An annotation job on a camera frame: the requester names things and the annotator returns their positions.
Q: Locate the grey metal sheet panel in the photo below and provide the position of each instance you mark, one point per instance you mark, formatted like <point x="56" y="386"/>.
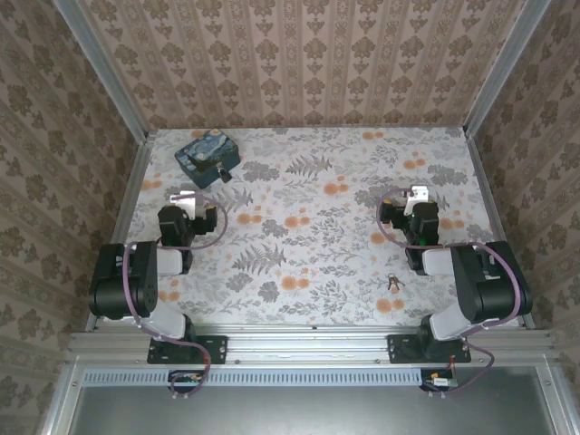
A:
<point x="317" y="412"/>

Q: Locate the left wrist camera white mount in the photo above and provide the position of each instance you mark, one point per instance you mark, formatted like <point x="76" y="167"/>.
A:
<point x="186" y="201"/>

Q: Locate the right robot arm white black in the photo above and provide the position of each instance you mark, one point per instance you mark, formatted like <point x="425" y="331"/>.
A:
<point x="489" y="290"/>

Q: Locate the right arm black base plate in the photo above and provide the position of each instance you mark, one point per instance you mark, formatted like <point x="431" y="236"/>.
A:
<point x="399" y="349"/>

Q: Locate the blue painted pouch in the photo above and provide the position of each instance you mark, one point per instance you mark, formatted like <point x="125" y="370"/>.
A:
<point x="206" y="149"/>

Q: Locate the aluminium upright frame post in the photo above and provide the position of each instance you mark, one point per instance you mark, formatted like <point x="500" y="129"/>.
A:
<point x="99" y="68"/>
<point x="507" y="68"/>

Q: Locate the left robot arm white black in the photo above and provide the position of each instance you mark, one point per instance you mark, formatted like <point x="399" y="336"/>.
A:
<point x="136" y="285"/>

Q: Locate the aluminium table side rail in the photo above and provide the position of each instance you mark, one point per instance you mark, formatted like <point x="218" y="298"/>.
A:
<point x="494" y="204"/>
<point x="131" y="190"/>

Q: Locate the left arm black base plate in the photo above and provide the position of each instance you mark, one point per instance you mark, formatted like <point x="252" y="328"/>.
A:
<point x="215" y="349"/>

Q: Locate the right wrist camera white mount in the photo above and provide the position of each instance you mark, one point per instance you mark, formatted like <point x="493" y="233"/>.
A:
<point x="419" y="195"/>

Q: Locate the small silver black padlock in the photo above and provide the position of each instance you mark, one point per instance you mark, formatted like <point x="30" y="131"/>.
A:
<point x="223" y="173"/>

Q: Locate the floral patterned table cover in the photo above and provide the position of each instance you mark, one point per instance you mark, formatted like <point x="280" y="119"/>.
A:
<point x="317" y="294"/>

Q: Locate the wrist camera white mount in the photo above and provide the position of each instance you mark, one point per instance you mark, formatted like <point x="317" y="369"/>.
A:
<point x="186" y="201"/>
<point x="419" y="195"/>

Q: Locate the long horizontal aluminium frame rail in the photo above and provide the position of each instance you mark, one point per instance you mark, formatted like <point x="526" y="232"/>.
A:
<point x="308" y="344"/>

